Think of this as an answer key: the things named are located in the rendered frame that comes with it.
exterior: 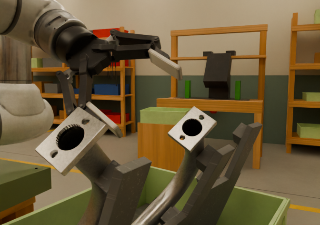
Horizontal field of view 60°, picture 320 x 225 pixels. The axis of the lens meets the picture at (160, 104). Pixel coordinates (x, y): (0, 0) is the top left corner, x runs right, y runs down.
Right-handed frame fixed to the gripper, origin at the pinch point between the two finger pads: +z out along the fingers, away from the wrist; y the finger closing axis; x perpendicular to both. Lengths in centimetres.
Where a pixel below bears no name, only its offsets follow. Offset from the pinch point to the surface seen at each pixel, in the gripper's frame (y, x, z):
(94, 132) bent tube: -10.6, -14.0, 7.9
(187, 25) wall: 301, 344, -278
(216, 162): -0.7, 2.2, 14.1
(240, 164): 7.6, 19.6, 13.9
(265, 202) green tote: 9.2, 34.5, 21.2
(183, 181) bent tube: -4.2, 9.8, 10.3
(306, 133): 252, 385, 6
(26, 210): -37, 53, -34
